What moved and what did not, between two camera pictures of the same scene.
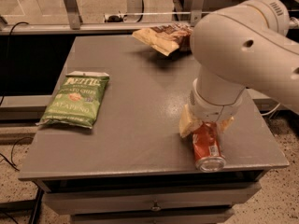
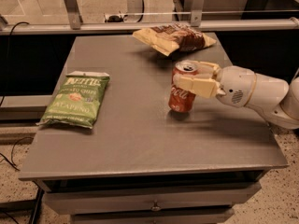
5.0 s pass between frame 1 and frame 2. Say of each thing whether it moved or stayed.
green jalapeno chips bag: stayed
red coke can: moved
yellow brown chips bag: stayed
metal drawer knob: stayed
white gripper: moved
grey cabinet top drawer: stayed
